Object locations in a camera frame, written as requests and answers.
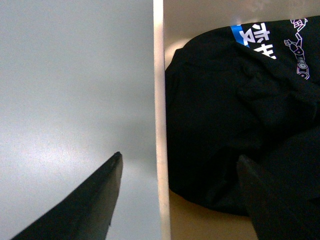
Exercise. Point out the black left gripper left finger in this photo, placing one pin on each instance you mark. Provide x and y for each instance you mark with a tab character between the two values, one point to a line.
86	213

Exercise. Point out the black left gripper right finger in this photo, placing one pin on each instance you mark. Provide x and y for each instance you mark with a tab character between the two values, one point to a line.
276	211

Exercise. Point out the beige plastic laundry hamper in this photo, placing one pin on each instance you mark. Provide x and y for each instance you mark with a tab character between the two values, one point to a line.
174	23

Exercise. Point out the black printed t-shirt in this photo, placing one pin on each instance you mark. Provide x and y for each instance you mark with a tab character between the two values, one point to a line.
251	89

